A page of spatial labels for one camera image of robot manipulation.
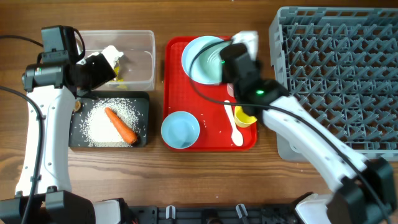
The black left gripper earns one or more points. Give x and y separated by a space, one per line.
104 66

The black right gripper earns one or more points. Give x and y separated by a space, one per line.
254 65

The yellow snack wrapper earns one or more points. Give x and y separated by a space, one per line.
117 79

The white tissue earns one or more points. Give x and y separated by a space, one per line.
111 54

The mint green bowl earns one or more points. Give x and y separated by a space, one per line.
207 68

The light blue plate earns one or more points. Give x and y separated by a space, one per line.
194 47

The white rice pile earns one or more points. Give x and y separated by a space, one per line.
98 130

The orange carrot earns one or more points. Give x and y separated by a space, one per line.
127 134

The light blue bowl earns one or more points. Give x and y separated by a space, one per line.
180 130

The pink plastic cup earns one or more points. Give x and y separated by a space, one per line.
230 90

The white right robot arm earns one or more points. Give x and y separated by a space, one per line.
363 191

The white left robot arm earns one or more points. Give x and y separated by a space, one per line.
51 86

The black waste tray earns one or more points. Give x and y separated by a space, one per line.
76 139

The grey dishwasher rack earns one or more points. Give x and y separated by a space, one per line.
341 64

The clear plastic storage bin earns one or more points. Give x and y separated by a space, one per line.
137 65

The yellow plastic cup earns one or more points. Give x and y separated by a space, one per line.
241 119

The red plastic tray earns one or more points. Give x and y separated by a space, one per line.
215 128

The cream plastic spoon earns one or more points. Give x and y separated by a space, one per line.
236 136

